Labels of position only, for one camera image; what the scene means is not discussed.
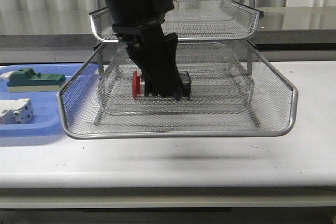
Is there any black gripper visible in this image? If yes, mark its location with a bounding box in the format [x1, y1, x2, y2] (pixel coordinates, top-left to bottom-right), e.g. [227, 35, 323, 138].
[104, 0, 182, 97]

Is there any red emergency stop button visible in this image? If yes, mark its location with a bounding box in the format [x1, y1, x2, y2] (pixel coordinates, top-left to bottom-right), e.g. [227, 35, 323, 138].
[132, 71, 192, 101]

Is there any silver mesh top tray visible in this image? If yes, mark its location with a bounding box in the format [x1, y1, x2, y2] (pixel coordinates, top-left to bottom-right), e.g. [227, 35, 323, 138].
[90, 0, 262, 48]

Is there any blue plastic tray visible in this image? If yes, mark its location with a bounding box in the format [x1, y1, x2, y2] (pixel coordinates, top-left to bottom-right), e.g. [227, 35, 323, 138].
[1, 63, 98, 137]

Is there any white circuit breaker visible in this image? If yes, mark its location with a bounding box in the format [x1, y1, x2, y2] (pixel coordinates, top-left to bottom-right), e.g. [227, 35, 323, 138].
[1, 98, 34, 125]

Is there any grey metal rack frame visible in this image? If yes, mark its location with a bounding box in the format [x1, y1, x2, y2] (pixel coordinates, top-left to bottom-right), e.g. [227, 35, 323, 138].
[93, 0, 261, 128]

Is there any green and beige switch block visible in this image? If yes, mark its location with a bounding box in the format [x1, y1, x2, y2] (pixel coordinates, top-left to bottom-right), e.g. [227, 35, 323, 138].
[7, 68, 66, 92]

